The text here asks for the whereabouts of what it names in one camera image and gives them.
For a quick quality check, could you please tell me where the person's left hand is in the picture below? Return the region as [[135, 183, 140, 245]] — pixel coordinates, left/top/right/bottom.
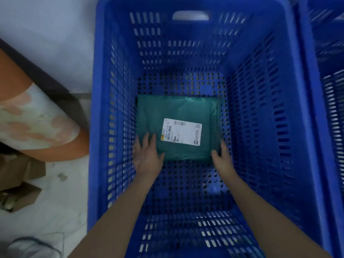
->
[[132, 132, 165, 180]]

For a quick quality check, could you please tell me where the person's right hand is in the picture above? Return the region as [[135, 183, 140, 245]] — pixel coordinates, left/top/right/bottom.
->
[[211, 139, 238, 181]]

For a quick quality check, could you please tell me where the blue plastic crate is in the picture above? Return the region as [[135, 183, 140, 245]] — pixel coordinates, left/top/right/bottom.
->
[[87, 0, 333, 258], [293, 0, 344, 258]]

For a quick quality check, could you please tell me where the green poly mailer parcel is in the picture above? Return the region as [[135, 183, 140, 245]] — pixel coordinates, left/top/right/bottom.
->
[[136, 94, 222, 162]]

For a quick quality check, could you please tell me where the person's right forearm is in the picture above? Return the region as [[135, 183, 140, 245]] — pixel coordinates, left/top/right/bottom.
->
[[219, 170, 333, 258]]

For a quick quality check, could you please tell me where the person's left forearm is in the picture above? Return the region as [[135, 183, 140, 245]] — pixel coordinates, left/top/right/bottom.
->
[[68, 172, 159, 258]]

